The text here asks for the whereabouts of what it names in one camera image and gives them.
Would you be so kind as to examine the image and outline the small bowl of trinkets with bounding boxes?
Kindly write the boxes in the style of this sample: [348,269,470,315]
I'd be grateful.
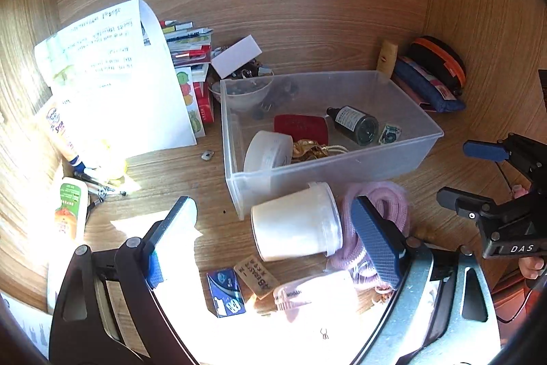
[208,68,275,114]

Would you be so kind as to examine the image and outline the brown paper tag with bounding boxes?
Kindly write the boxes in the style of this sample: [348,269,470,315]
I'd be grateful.
[234,255,281,301]

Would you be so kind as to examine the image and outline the stack of booklets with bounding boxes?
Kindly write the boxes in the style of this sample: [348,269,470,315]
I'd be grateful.
[159,19,214,70]

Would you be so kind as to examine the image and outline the pink knitted cord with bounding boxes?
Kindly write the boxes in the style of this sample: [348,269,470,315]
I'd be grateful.
[327,181,412,294]

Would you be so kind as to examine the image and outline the small teal packet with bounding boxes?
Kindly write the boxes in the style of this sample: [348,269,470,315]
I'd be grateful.
[379,124,405,145]

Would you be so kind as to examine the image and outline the dark dropper bottle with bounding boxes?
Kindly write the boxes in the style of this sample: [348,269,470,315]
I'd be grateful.
[326,105,380,147]

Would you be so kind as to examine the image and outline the white cardboard box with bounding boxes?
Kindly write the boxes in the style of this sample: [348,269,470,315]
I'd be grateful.
[211,35,262,79]

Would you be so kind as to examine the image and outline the yellow lotion tube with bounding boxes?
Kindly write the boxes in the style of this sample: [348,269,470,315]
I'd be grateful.
[375,39,398,77]

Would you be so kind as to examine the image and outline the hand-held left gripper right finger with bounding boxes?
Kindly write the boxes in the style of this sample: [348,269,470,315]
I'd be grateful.
[349,196,502,365]

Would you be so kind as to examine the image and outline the red cardboard box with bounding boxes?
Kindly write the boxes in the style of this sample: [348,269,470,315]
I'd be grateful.
[193,79,215,123]

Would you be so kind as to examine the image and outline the blue gum packet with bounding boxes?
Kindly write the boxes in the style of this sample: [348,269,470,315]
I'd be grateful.
[207,267,248,319]

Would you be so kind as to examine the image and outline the black orange zip case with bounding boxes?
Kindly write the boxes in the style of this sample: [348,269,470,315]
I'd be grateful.
[409,35,467,97]

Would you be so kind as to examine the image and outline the gold foil wrapper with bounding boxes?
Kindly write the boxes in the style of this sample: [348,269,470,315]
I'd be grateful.
[291,139,343,163]

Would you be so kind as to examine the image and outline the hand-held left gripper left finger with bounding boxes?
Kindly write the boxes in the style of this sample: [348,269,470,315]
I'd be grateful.
[49,196,201,365]

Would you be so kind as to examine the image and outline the red card holder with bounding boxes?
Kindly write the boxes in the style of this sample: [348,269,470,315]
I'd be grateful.
[274,114,329,146]

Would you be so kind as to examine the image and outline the blue pencil case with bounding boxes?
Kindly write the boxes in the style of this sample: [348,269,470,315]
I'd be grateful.
[392,56,467,114]

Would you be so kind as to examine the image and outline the person's right hand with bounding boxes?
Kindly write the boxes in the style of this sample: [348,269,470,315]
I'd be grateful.
[518,256,547,281]

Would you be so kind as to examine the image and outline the green orange tube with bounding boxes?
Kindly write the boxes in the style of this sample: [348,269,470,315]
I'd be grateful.
[53,177,90,243]

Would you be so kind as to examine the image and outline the clear plastic bag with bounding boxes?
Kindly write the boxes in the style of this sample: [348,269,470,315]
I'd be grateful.
[272,270,365,324]

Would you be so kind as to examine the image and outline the white plastic cup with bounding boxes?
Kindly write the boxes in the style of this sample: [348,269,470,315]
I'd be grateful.
[251,181,344,262]

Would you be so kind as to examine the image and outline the white printed paper sheet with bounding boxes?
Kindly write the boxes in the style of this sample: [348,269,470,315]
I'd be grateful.
[34,0,198,162]

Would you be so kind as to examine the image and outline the fruit sticker sheet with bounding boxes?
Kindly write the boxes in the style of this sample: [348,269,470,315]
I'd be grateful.
[174,66,206,136]

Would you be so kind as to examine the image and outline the white sunscreen tube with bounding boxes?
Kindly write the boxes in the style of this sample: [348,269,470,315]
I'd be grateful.
[36,102,87,170]

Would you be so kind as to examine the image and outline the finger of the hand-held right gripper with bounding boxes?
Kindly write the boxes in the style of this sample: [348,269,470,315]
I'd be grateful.
[436,186,497,223]
[463,136,520,165]

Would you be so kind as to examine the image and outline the bundle of dark pens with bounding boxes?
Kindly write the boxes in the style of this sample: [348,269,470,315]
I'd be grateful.
[72,169,128,198]

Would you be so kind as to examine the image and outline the wooden desktop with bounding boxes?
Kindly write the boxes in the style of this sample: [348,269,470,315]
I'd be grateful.
[43,66,520,365]

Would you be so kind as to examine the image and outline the clear plastic storage bin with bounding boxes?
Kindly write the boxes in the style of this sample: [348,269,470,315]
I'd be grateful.
[219,70,445,221]

